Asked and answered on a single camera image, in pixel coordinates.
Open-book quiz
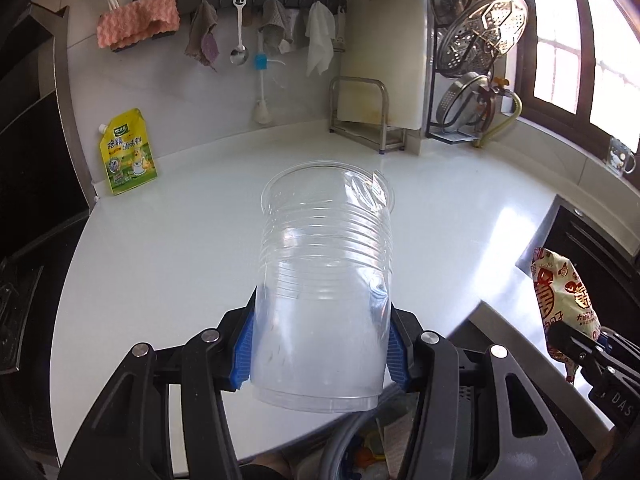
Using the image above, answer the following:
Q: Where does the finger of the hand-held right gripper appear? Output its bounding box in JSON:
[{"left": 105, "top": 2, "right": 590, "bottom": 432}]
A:
[
  {"left": 597, "top": 327, "right": 640, "bottom": 361},
  {"left": 550, "top": 321, "right": 608, "bottom": 387}
]

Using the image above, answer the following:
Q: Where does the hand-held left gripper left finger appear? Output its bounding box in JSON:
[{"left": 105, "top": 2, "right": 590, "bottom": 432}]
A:
[{"left": 57, "top": 287, "right": 258, "bottom": 480}]

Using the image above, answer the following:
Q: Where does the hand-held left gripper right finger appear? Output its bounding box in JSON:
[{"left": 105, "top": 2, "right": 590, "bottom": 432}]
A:
[{"left": 385, "top": 302, "right": 583, "bottom": 480}]

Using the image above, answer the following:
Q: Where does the patterned snack wrapper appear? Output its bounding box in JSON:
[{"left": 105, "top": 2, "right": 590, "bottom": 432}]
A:
[{"left": 530, "top": 247, "right": 602, "bottom": 385}]

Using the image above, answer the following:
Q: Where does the clear plastic cup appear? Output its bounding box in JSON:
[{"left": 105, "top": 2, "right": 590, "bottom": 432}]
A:
[{"left": 248, "top": 160, "right": 397, "bottom": 414}]

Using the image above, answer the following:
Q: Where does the grey trash bin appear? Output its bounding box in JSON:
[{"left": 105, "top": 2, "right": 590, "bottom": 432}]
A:
[{"left": 320, "top": 410, "right": 403, "bottom": 480}]

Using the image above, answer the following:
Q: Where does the dark steel sink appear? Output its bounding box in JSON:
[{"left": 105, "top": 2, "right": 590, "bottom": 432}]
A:
[{"left": 515, "top": 192, "right": 640, "bottom": 333}]

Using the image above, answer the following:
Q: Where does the printed glass mug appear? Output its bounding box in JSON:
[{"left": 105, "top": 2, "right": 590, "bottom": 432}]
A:
[{"left": 607, "top": 136, "right": 637, "bottom": 177}]

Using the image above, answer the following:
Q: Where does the steel cutting board rack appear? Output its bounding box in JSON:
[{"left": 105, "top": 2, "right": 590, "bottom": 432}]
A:
[{"left": 328, "top": 76, "right": 407, "bottom": 154}]

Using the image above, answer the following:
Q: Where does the black lid rack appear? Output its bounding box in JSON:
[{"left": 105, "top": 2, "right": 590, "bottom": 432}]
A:
[{"left": 425, "top": 7, "right": 491, "bottom": 147}]

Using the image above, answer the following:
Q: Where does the yellow seasoning pouch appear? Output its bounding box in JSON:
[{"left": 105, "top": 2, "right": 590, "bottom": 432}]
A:
[{"left": 96, "top": 108, "right": 159, "bottom": 196}]

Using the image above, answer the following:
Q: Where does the white bottle brush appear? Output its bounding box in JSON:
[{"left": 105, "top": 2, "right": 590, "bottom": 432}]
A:
[{"left": 251, "top": 30, "right": 276, "bottom": 127}]

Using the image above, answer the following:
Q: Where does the glass pot lid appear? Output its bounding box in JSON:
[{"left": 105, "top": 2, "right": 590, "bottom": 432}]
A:
[{"left": 432, "top": 71, "right": 497, "bottom": 137}]

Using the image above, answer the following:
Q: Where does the gas valve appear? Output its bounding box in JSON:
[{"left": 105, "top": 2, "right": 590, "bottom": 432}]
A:
[{"left": 477, "top": 77, "right": 512, "bottom": 107}]

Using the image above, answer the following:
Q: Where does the dark framed window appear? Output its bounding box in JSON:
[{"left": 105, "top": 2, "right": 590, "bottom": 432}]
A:
[{"left": 515, "top": 0, "right": 640, "bottom": 161}]

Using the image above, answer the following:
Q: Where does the steel smiley ladle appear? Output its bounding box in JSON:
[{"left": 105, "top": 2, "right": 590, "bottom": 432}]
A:
[{"left": 230, "top": 0, "right": 250, "bottom": 67}]

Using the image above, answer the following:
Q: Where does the white cutting board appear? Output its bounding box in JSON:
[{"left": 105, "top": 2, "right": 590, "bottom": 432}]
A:
[{"left": 336, "top": 0, "right": 432, "bottom": 132}]

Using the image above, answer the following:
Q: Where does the grey purple hanging cloth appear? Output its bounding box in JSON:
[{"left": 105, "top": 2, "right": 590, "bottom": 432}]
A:
[{"left": 184, "top": 1, "right": 220, "bottom": 72}]

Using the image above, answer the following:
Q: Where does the perforated steel steamer plate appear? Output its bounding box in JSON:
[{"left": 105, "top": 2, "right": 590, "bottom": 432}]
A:
[{"left": 440, "top": 0, "right": 529, "bottom": 79}]

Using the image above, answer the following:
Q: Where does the white hanging cloth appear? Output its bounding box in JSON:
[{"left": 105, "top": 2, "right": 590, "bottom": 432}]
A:
[{"left": 305, "top": 1, "right": 337, "bottom": 77}]

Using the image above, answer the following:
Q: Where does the pink sponge cloth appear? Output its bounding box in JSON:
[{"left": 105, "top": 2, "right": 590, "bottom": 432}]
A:
[{"left": 96, "top": 0, "right": 181, "bottom": 52}]

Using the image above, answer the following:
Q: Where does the yellow gas hose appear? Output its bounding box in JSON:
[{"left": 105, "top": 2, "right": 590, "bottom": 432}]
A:
[{"left": 472, "top": 91, "right": 524, "bottom": 149}]

